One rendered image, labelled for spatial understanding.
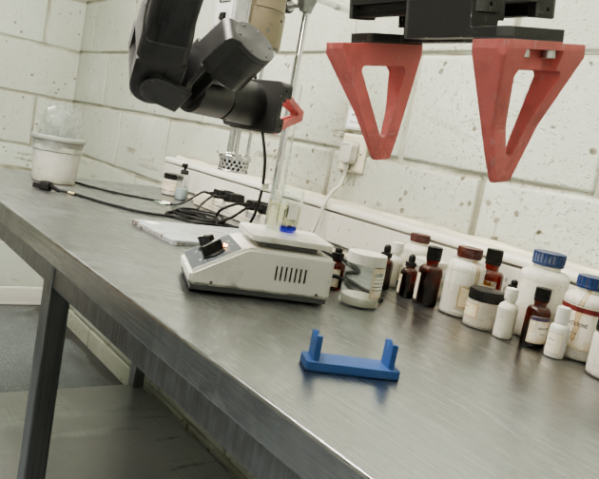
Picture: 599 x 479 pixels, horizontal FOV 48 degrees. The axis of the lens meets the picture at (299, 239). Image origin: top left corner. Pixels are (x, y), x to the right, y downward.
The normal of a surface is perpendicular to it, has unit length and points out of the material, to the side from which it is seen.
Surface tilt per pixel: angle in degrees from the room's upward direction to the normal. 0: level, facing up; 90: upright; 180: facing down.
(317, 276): 90
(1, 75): 90
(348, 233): 90
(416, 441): 0
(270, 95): 89
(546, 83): 80
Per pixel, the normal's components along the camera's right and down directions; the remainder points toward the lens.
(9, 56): 0.58, 0.22
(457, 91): -0.80, -0.07
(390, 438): 0.18, -0.97
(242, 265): 0.25, 0.18
